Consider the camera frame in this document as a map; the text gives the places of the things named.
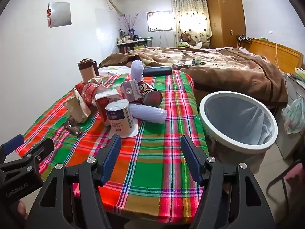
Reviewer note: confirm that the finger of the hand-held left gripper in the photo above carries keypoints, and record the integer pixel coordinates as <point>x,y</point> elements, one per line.
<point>12,143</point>
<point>40,151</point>

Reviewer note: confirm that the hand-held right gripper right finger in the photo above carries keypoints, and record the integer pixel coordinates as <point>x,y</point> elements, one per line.
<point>190,157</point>

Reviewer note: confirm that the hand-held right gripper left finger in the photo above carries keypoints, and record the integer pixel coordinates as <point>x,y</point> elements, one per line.
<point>112,157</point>

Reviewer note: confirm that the small brown wrapper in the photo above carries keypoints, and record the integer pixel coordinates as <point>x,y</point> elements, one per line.
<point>73,128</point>

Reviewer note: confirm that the white cup with blue label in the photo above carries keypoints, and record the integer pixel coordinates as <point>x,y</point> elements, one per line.
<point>119,116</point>

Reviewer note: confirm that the white round trash bin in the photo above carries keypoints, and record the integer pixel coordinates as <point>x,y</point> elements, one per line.
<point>202,114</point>

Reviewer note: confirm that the red drink carton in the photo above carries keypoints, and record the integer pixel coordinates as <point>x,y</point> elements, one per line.
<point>102,105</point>

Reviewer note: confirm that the crushed beige carton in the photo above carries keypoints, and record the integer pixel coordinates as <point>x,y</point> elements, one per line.
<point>76,107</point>

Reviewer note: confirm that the white foam fruit net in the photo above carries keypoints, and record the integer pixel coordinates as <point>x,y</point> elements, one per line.
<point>152,114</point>
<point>137,70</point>

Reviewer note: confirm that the clear jar red lid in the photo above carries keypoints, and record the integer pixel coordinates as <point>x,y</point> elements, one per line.
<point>89,93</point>

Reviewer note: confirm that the purple milk carton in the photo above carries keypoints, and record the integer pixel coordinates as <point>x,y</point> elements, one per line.
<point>129,90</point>

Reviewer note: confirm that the red cartoon can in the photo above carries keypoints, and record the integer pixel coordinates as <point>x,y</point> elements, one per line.
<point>150,95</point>

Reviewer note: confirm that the person's left hand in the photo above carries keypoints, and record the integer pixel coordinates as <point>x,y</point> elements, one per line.
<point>21,210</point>

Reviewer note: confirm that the plaid tablecloth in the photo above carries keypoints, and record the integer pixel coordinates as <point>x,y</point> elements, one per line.
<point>154,159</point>

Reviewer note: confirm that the white floral pillow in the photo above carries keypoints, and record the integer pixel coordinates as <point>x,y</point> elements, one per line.
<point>114,70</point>

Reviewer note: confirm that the brown thermos mug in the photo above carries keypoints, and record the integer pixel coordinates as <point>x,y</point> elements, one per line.
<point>87,72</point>

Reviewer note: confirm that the dark snack wrapper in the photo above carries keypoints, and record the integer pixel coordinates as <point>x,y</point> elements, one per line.
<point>178,66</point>

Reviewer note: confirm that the black glasses case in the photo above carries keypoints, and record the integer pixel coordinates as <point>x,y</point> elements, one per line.
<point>157,71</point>

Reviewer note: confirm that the brown blanket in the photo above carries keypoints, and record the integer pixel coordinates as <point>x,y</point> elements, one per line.
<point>226,71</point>

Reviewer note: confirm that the green and white box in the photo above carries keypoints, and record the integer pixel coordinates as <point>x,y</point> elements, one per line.
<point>197,62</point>

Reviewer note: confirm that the black chair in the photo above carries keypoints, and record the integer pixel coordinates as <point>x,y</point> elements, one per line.
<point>284,188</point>

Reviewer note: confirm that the green printed plastic bag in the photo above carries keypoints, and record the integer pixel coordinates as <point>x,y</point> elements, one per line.
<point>294,114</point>

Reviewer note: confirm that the cluttered shelf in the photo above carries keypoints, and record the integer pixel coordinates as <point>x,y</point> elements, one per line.
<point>140,44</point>

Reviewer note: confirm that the brown teddy bear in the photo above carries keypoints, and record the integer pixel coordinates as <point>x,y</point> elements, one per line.
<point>185,37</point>

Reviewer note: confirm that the dried branches in vase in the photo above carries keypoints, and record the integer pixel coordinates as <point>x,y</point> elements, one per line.
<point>131,32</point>

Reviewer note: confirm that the power strip with plugs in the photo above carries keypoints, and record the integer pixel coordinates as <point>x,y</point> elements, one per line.
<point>245,38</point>

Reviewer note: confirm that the wooden headboard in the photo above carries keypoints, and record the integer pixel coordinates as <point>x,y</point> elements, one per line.
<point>264,46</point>

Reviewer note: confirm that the red hanging ornament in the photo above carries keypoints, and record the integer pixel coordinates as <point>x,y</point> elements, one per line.
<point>49,12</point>

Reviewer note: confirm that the pile of small boxes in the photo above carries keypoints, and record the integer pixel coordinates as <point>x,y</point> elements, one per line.
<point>300,72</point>

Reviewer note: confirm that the window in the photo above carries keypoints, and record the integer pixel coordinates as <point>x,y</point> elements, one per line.
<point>159,21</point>

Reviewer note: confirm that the wooden wardrobe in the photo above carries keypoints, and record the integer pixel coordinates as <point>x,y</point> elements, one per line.
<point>224,16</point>

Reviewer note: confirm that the air conditioner pipe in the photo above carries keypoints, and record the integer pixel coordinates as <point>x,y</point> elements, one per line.
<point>116,8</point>

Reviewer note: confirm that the patterned curtain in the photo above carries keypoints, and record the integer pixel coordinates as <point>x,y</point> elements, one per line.
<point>190,7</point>

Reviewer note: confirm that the grey wall panel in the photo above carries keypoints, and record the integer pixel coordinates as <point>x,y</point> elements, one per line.
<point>60,14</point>

